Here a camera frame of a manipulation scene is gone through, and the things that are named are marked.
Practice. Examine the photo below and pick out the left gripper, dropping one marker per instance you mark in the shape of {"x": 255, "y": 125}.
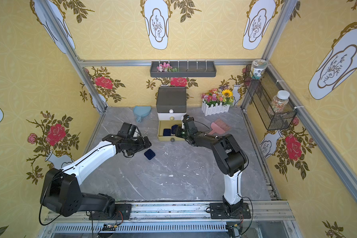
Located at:
{"x": 139, "y": 142}

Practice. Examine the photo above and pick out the flowers in white fence planter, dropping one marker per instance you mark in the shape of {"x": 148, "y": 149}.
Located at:
{"x": 216, "y": 101}

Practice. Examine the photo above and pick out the glass jar white lid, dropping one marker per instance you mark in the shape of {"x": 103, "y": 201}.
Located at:
{"x": 279, "y": 102}

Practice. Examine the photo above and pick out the grey wall shelf tray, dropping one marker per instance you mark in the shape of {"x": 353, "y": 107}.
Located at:
{"x": 186, "y": 68}

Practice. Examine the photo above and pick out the pink flowers on shelf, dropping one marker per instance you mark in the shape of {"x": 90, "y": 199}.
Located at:
{"x": 166, "y": 67}

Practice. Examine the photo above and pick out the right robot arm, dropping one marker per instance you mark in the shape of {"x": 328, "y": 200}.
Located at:
{"x": 229, "y": 157}

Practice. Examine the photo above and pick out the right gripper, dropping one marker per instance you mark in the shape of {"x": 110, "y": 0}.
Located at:
{"x": 181, "y": 131}

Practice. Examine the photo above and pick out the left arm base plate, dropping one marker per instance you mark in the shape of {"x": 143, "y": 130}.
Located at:
{"x": 120, "y": 212}

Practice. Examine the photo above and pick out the black wire basket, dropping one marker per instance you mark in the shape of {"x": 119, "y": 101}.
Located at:
{"x": 261, "y": 92}

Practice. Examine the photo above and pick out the navy brooch box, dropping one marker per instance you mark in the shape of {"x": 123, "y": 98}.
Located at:
{"x": 149, "y": 154}
{"x": 174, "y": 129}
{"x": 167, "y": 132}

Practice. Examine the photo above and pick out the three-drawer storage cabinet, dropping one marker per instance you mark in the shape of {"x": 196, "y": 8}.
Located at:
{"x": 171, "y": 107}

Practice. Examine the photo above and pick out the small circuit board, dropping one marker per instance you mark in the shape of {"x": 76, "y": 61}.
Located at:
{"x": 109, "y": 227}

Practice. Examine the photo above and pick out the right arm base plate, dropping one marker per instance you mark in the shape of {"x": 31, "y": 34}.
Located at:
{"x": 223, "y": 211}

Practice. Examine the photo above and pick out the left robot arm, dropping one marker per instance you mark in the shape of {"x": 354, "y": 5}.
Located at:
{"x": 61, "y": 192}

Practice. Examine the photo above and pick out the blue dustpan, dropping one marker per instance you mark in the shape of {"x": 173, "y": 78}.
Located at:
{"x": 140, "y": 112}

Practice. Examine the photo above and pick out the jar with patterned lid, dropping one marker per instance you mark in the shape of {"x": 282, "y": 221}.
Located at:
{"x": 258, "y": 68}

